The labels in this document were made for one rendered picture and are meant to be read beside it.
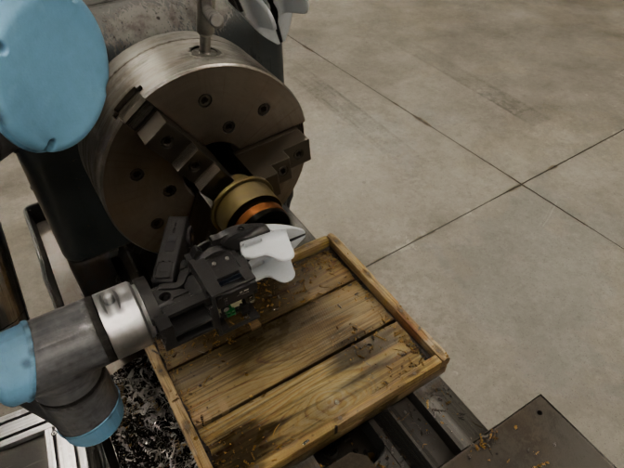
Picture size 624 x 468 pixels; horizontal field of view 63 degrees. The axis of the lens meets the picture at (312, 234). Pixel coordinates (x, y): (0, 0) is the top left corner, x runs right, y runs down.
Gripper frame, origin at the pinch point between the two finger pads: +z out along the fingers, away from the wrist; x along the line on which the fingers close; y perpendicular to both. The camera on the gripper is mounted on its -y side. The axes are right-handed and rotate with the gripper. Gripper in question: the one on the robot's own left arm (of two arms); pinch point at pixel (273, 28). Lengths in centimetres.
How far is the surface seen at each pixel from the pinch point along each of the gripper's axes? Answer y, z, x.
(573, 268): -15, 162, 99
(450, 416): 29, 46, -3
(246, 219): 3.2, 18.4, -11.9
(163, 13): -28.9, 6.3, -4.4
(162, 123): -7.4, 8.0, -14.0
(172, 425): -6, 65, -41
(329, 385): 17.1, 40.5, -14.1
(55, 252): -71, 66, -51
